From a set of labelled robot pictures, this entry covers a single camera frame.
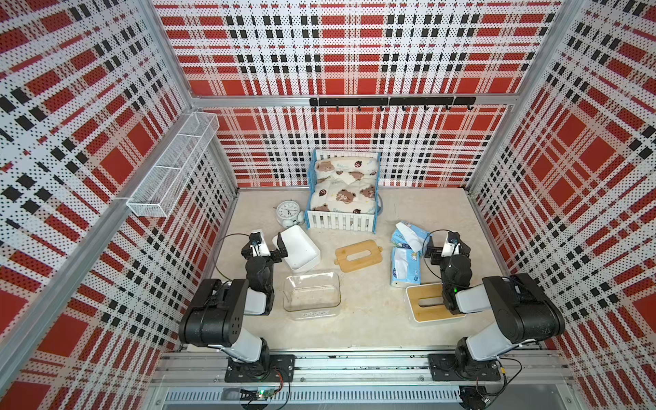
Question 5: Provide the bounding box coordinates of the blue white toy crib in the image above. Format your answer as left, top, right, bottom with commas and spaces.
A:
305, 150, 381, 233

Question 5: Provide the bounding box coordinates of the green circuit board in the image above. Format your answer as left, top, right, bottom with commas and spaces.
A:
240, 389, 277, 401

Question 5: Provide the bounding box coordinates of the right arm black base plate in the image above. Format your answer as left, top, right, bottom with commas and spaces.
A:
428, 354, 502, 382

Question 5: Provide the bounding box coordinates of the aluminium front rail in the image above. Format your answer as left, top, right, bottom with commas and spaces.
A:
143, 348, 586, 409

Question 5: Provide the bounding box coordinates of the clear plastic tissue box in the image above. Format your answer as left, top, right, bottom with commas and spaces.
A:
284, 272, 342, 320

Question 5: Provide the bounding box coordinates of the white alarm clock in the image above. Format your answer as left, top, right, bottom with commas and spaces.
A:
275, 200, 305, 229

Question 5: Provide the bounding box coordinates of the bamboo slotted lid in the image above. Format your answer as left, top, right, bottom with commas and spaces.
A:
334, 240, 383, 273

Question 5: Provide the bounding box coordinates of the bear print blanket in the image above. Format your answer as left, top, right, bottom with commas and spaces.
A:
309, 179, 376, 215

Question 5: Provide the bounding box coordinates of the blue soft tissue pack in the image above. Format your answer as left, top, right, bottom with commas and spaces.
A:
391, 248, 421, 288

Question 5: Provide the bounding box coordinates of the bear print pillow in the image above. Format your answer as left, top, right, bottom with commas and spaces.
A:
314, 156, 379, 184

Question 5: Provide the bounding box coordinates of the white wire mesh shelf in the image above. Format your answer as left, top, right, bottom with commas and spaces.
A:
126, 112, 219, 218

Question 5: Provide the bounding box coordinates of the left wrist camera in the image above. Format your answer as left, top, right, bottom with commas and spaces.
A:
249, 229, 271, 257

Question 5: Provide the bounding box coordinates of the black hook rail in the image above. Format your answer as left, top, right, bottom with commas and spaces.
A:
309, 96, 477, 109

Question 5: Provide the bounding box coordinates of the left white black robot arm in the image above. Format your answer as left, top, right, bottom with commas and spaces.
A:
179, 232, 288, 369

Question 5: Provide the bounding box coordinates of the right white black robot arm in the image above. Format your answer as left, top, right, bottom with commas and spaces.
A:
432, 231, 565, 366

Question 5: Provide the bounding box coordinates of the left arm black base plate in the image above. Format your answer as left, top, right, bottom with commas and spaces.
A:
224, 355, 297, 384

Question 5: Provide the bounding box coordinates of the white tissue box bamboo lid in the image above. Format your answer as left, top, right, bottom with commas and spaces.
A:
406, 284, 466, 325

